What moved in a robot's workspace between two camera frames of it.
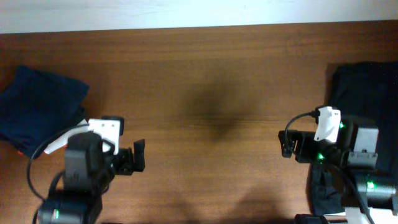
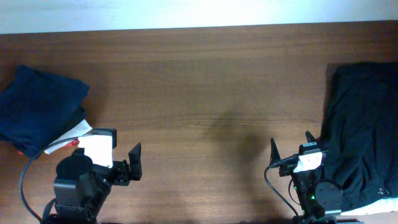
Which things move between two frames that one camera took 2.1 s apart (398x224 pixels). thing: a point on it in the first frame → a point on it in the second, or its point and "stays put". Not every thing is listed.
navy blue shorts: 36,107 stays put
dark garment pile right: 366,91 stays put
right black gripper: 304,137 → 286,168
